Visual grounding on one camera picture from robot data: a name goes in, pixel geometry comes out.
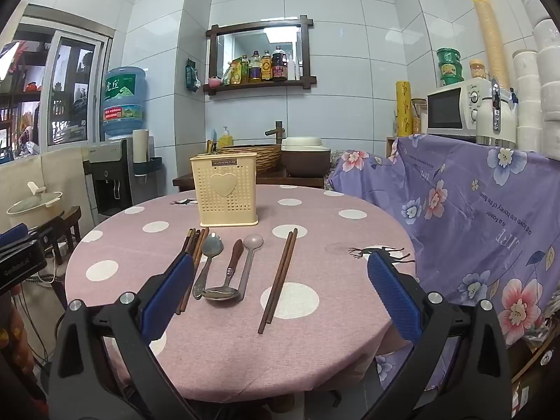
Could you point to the brown wooden chopstick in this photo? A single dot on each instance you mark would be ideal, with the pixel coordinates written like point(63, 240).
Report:
point(281, 275)
point(204, 239)
point(274, 283)
point(199, 245)

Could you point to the dark wooden stool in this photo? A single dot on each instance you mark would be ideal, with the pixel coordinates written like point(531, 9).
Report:
point(65, 227)

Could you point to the bronze faucet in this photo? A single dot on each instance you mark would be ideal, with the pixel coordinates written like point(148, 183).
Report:
point(275, 132)

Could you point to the stacks of white paper bowls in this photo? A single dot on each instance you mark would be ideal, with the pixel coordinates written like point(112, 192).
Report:
point(540, 87)

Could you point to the stack of yellow paper cups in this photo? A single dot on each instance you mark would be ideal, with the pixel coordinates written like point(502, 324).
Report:
point(490, 39)

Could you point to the yellow filled jar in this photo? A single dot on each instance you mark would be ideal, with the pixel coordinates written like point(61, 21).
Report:
point(478, 70)

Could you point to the white microwave oven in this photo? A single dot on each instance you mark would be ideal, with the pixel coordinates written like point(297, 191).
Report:
point(446, 111)

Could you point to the amber sauce bottle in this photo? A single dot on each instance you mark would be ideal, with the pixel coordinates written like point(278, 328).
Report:
point(266, 68)

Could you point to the green hanging package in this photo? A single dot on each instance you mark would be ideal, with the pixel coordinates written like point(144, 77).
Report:
point(191, 76)

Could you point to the small pink bowl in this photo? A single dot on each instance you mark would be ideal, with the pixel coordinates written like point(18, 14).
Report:
point(214, 82)

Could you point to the yellow patterned roll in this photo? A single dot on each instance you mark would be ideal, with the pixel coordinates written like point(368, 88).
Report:
point(404, 109)

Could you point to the white electric kettle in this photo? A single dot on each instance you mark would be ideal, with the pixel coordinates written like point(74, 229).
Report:
point(494, 122)

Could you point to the yellow green seasoning bag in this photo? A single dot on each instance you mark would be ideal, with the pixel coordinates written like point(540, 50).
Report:
point(232, 73)

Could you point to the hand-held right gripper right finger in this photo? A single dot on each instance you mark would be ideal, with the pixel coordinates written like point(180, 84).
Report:
point(393, 297)

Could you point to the person's left hand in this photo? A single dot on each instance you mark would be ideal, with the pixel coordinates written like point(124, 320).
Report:
point(19, 332)

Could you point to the yellow soap pump bottle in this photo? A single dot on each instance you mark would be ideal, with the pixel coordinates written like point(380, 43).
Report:
point(225, 140)

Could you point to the dark wooden wall shelf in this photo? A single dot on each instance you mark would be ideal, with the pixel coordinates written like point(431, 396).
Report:
point(260, 86)

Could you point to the cream cup dispenser tube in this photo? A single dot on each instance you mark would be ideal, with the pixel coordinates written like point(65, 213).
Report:
point(140, 151)

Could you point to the woven basket basin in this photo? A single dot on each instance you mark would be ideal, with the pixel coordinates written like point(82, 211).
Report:
point(258, 157)

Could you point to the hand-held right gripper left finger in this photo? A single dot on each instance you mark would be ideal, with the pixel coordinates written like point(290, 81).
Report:
point(168, 297)

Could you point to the dark wooden cabinet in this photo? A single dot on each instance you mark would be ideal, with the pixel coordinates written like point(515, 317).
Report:
point(288, 180)

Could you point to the yellow oil bottle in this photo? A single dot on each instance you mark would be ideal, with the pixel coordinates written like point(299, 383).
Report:
point(255, 69)

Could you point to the cream pot with glass lid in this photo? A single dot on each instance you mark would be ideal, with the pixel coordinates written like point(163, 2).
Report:
point(33, 210)

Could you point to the blue water jug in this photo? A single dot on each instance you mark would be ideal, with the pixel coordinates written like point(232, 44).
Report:
point(124, 105)

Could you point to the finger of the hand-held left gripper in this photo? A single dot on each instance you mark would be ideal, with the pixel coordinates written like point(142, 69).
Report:
point(13, 232)

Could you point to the cream plastic utensil holder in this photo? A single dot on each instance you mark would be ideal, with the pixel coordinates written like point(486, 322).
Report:
point(224, 188)

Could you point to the brown cooker with white lid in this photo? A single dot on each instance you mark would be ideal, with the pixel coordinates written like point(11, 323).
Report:
point(306, 159)

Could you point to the water dispenser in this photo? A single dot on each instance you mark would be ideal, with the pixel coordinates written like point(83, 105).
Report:
point(107, 179)

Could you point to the white squeeze bottle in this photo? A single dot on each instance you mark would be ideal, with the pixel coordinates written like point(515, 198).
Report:
point(292, 68)

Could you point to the pink polka dot tablecloth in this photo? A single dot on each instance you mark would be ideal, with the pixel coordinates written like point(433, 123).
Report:
point(306, 337)

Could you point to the purple floral cloth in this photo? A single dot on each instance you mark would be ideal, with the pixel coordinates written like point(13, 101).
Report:
point(463, 210)

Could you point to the dark soy sauce bottle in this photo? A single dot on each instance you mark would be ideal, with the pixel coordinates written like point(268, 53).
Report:
point(279, 65)

